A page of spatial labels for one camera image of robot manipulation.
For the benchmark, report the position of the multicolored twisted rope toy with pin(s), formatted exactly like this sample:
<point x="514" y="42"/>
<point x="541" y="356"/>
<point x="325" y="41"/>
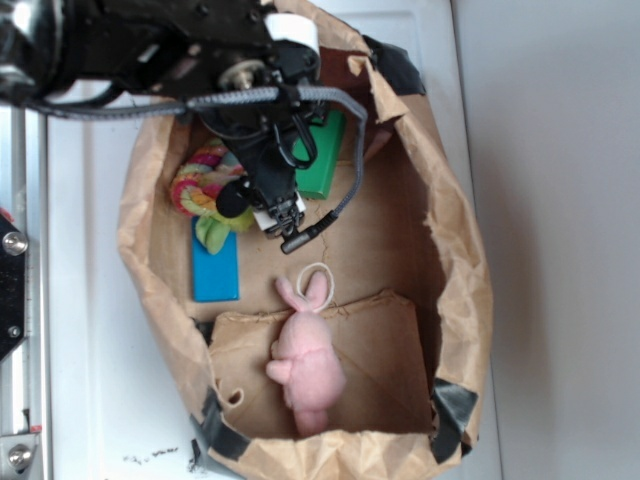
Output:
<point x="195" y="191"/>

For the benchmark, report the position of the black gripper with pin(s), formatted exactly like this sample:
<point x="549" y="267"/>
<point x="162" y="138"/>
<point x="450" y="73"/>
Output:
<point x="267" y="128"/>

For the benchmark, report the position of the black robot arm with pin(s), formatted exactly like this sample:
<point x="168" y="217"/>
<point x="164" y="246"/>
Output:
<point x="240" y="66"/>

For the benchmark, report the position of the aluminium frame rail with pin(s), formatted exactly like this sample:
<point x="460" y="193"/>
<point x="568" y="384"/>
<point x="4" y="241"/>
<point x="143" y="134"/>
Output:
<point x="25" y="373"/>

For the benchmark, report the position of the pink plush bunny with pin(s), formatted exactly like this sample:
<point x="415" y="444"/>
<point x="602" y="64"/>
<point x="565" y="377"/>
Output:
<point x="303" y="360"/>

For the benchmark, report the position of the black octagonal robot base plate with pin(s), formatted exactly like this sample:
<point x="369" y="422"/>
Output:
<point x="14" y="245"/>

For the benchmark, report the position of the brown paper bag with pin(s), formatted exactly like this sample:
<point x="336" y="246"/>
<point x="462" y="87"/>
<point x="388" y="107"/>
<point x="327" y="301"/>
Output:
<point x="411" y="316"/>

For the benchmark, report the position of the green rectangular block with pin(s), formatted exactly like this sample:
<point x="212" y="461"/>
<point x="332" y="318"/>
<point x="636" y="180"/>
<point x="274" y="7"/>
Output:
<point x="315" y="182"/>

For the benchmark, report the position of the blue rectangular block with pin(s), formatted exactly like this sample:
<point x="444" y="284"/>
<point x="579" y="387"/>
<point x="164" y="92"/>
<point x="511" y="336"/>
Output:
<point x="215" y="277"/>

